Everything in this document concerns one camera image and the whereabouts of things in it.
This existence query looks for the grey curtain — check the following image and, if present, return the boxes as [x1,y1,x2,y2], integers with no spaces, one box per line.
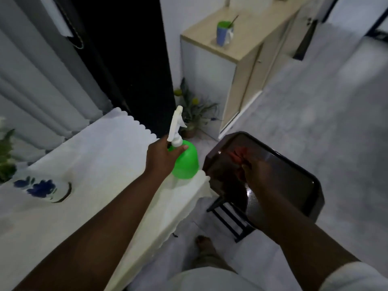
[0,0,114,162]

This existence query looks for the person's trouser leg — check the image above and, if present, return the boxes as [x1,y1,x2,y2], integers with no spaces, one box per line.
[189,247,238,274]

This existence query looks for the blue green mug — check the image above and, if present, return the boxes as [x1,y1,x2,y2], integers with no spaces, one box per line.
[216,21,234,46]

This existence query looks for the light wooden cabinet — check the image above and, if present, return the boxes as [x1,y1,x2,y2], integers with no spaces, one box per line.
[180,0,322,141]

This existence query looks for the person's right forearm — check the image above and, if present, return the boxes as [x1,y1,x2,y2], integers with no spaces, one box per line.
[247,182,361,291]

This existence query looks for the red cloth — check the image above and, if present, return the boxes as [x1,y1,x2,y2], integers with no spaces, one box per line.
[229,147,247,163]

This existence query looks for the green spray bottle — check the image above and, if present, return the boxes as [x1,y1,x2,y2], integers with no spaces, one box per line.
[167,105,199,180]

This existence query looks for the person's left hand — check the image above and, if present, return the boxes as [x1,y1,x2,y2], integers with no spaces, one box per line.
[146,138,189,180]

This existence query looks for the white blue floral vase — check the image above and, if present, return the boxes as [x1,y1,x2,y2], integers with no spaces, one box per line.
[12,176,72,203]

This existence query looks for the green plant leaves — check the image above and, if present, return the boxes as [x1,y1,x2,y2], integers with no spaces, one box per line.
[0,117,17,183]

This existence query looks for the person's white shirt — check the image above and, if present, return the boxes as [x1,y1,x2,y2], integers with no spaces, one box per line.
[165,261,388,291]

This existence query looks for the person's right hand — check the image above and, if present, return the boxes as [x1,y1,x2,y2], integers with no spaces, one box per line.
[233,149,284,206]

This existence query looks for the potted plant with yellow flowers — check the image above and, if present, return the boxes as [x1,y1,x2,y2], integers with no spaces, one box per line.
[174,78,223,139]

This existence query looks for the person's foot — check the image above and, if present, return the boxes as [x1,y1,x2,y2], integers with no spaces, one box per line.
[195,235,216,255]

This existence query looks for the person's left forearm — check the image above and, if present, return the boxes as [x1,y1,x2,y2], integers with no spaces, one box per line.
[12,170,166,291]

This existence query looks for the white scalloped tablecloth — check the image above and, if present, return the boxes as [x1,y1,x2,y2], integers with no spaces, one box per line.
[0,107,213,291]

